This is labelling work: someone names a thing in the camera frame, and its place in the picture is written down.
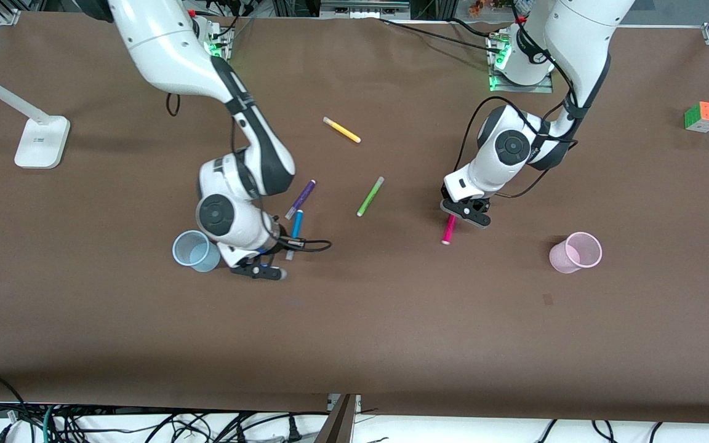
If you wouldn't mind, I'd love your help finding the blue marker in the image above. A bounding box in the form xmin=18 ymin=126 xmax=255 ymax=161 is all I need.
xmin=286 ymin=209 xmax=305 ymax=261

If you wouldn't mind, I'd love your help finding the purple marker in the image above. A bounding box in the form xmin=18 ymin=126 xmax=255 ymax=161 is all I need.
xmin=285 ymin=180 xmax=317 ymax=220

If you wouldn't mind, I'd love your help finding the blue mesh cup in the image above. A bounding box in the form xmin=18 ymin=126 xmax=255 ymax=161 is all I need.
xmin=172 ymin=230 xmax=222 ymax=273

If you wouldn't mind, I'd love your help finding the green marker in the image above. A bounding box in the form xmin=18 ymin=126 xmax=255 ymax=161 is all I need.
xmin=356 ymin=177 xmax=385 ymax=217

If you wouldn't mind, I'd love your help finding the pink mesh cup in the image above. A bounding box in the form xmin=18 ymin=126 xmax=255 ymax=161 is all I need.
xmin=548 ymin=231 xmax=603 ymax=274

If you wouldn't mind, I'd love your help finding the yellow marker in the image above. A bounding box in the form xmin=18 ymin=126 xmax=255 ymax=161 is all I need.
xmin=322 ymin=116 xmax=362 ymax=144

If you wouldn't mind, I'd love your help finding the grey metal box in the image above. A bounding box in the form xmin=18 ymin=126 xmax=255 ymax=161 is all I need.
xmin=319 ymin=0 xmax=412 ymax=19

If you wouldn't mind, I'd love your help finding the white desk lamp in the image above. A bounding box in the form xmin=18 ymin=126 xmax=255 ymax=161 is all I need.
xmin=0 ymin=62 xmax=71 ymax=170

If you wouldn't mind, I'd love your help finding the colourful puzzle cube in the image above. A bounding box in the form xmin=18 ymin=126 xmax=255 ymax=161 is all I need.
xmin=684 ymin=101 xmax=709 ymax=134

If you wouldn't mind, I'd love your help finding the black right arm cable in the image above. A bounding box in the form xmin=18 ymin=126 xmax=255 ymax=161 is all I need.
xmin=166 ymin=92 xmax=333 ymax=254

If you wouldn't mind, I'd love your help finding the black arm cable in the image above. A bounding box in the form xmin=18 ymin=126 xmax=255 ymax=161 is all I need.
xmin=452 ymin=0 xmax=578 ymax=199
xmin=166 ymin=92 xmax=333 ymax=254

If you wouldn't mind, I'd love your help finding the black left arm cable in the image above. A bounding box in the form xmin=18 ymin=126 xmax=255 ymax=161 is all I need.
xmin=452 ymin=0 xmax=578 ymax=199

